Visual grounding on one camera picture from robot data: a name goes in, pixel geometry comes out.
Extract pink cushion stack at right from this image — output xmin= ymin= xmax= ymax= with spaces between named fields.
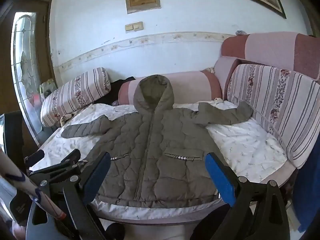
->
xmin=86 ymin=32 xmax=320 ymax=227

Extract beige wall light switch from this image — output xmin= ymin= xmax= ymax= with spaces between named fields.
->
xmin=125 ymin=21 xmax=144 ymax=32

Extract green patterned bag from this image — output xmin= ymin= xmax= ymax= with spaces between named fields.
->
xmin=39 ymin=79 xmax=57 ymax=99

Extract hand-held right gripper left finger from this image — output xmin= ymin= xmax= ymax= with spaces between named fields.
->
xmin=26 ymin=152 xmax=112 ymax=240

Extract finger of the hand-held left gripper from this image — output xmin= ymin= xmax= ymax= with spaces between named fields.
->
xmin=30 ymin=149 xmax=82 ymax=180
xmin=24 ymin=150 xmax=45 ymax=165

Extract striped floral bolster pillow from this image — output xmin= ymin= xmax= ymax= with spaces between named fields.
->
xmin=40 ymin=67 xmax=112 ymax=128

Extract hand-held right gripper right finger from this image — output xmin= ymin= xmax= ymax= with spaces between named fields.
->
xmin=204 ymin=152 xmax=292 ymax=240

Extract dark monitor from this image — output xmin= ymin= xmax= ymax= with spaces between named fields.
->
xmin=0 ymin=110 xmax=25 ymax=170

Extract black cloth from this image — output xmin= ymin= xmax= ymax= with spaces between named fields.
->
xmin=94 ymin=76 xmax=137 ymax=105

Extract wall electrical panel box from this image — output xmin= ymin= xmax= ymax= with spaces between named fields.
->
xmin=125 ymin=0 xmax=161 ymax=14

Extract white floral bedsheet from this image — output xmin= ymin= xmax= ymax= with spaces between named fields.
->
xmin=29 ymin=100 xmax=288 ymax=222

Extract striped floral back cushion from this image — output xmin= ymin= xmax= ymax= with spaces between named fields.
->
xmin=226 ymin=64 xmax=320 ymax=169

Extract stained glass wooden door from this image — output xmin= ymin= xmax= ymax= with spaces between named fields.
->
xmin=0 ymin=0 xmax=57 ymax=147

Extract blue cloth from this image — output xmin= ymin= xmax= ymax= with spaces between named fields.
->
xmin=292 ymin=155 xmax=320 ymax=233

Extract person's left forearm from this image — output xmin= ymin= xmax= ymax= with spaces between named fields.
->
xmin=0 ymin=151 xmax=67 ymax=220

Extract olive quilted hooded jacket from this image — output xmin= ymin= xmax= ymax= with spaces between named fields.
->
xmin=61 ymin=75 xmax=254 ymax=209

